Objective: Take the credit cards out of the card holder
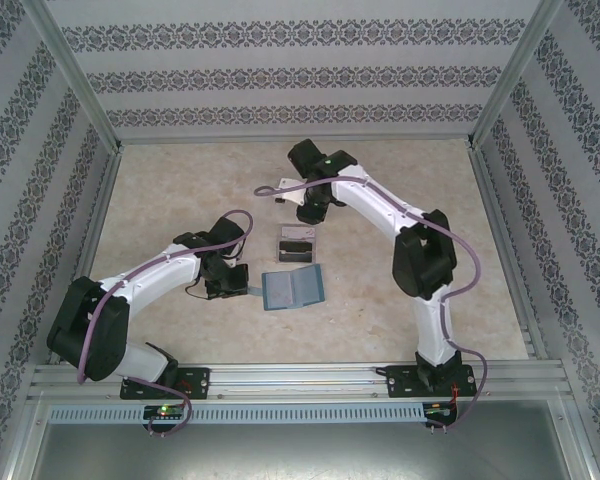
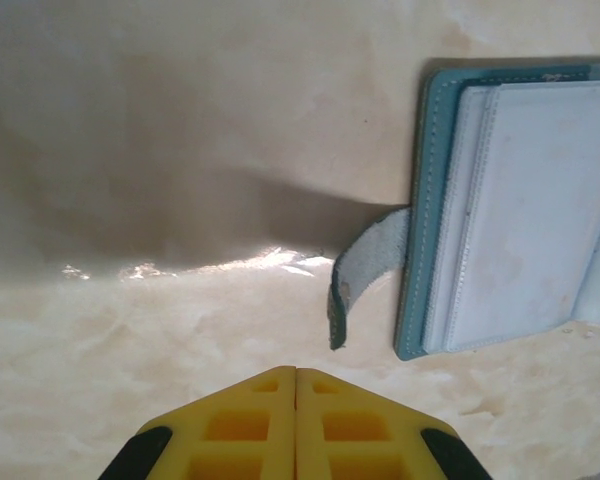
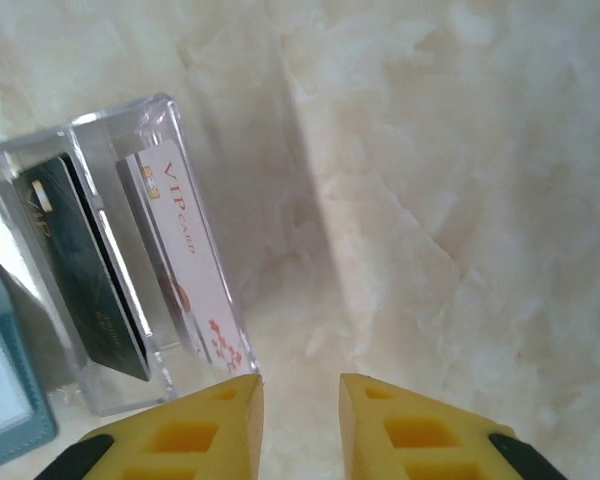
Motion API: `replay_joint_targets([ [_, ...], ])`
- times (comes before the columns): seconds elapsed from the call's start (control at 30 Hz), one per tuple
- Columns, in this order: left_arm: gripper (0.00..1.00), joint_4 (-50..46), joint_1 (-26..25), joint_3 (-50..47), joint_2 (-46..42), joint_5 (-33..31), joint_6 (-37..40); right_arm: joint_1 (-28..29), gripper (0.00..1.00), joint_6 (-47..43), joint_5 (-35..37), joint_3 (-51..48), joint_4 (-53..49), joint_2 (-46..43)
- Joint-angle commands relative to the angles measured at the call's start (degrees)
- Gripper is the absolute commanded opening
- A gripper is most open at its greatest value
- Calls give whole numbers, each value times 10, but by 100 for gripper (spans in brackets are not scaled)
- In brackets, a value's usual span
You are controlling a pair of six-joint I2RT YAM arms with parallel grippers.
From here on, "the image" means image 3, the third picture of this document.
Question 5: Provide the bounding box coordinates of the clear acrylic card box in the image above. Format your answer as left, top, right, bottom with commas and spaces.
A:
0, 92, 254, 416

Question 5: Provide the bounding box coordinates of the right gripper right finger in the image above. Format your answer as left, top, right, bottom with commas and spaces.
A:
339, 372, 571, 480

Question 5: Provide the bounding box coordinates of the white VIP card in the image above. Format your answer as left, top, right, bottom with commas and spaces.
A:
114, 138, 246, 376

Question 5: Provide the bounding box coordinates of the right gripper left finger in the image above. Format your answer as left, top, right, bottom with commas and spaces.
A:
54, 373, 266, 480

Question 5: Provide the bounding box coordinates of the black VIP card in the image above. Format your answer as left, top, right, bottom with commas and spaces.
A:
12, 154, 154, 384

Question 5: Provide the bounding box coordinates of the teal leather card holder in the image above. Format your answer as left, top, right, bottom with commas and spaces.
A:
0, 234, 61, 471

